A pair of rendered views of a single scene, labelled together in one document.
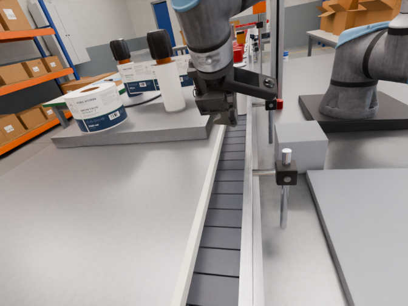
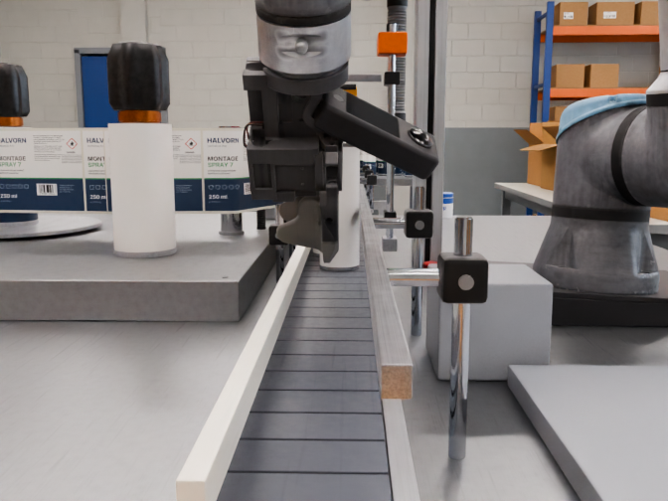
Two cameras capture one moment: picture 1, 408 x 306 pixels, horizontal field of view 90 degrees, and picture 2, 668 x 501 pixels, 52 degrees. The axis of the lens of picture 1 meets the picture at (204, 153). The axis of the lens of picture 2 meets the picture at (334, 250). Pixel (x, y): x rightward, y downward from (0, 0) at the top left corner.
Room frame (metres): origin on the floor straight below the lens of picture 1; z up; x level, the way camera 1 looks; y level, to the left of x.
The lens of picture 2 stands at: (-0.17, 0.08, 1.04)
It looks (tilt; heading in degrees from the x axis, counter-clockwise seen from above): 9 degrees down; 344
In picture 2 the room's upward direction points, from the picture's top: straight up
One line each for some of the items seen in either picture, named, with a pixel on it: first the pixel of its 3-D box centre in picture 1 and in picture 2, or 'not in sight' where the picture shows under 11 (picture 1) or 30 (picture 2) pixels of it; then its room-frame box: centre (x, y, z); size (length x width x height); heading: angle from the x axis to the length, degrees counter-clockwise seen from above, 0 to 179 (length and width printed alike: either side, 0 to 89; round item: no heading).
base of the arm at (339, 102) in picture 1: (350, 94); (596, 246); (0.58, -0.47, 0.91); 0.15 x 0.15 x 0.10
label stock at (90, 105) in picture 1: (98, 106); not in sight; (0.88, 0.40, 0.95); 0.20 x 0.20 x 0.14
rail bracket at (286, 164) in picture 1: (271, 193); (427, 340); (0.24, -0.10, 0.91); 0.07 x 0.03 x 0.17; 73
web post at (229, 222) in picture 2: not in sight; (230, 180); (1.05, -0.07, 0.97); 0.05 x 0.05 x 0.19
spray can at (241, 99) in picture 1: (239, 84); (339, 189); (0.68, -0.16, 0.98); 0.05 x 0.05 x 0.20
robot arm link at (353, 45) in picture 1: (362, 51); (609, 152); (0.57, -0.48, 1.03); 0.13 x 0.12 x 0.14; 11
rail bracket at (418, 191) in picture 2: (262, 118); (398, 261); (0.53, -0.18, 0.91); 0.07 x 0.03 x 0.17; 73
